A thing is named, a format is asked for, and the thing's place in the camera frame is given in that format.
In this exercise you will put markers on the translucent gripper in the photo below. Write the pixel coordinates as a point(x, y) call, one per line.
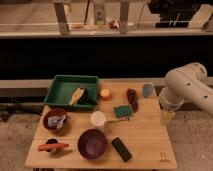
point(166, 117)

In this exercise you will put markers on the orange apple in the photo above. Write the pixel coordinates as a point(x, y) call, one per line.
point(105, 94)

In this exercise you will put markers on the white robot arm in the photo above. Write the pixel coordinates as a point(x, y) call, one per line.
point(185, 83)

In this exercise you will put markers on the black object in tray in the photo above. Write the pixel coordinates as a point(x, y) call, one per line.
point(85, 99)

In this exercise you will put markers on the green plastic tray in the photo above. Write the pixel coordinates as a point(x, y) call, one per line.
point(63, 86)

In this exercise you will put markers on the grey blue cup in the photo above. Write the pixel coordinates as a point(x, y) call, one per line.
point(147, 90)

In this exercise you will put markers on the dark red grape bunch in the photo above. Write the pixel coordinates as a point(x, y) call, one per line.
point(133, 99)

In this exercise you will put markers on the green sponge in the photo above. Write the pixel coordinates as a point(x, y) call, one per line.
point(122, 111)

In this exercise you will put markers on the metal spoon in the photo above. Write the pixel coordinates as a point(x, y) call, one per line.
point(108, 123)

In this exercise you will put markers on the black remote control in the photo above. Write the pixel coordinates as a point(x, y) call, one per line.
point(121, 149)

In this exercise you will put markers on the white cup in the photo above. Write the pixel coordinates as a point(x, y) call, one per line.
point(98, 118)

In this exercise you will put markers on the purple bowl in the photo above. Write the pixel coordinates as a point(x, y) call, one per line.
point(92, 144)

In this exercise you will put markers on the black machine on shelf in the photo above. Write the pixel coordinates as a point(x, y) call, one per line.
point(174, 13)

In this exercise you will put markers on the brown bowl with cloth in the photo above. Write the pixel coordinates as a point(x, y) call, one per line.
point(55, 112)

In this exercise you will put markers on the crumpled white cloth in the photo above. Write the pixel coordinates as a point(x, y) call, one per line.
point(56, 122)

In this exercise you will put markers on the orange carrot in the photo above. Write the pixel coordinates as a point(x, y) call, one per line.
point(45, 147)

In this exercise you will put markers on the right metal shelf post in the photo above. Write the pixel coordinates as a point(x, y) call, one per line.
point(124, 10)

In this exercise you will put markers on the metal shelf post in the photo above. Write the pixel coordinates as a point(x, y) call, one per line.
point(61, 17)
point(124, 10)

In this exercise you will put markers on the left metal shelf post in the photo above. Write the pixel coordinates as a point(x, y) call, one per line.
point(61, 17)

